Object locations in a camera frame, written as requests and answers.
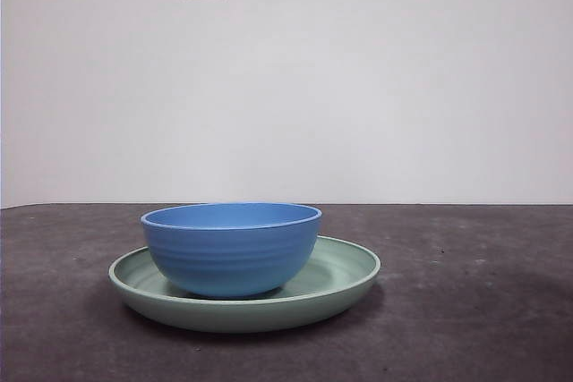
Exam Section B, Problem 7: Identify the blue ribbed bowl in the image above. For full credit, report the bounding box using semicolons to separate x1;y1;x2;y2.
140;201;323;299

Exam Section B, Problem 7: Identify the green round plate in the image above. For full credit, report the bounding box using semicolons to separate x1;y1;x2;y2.
108;234;382;335

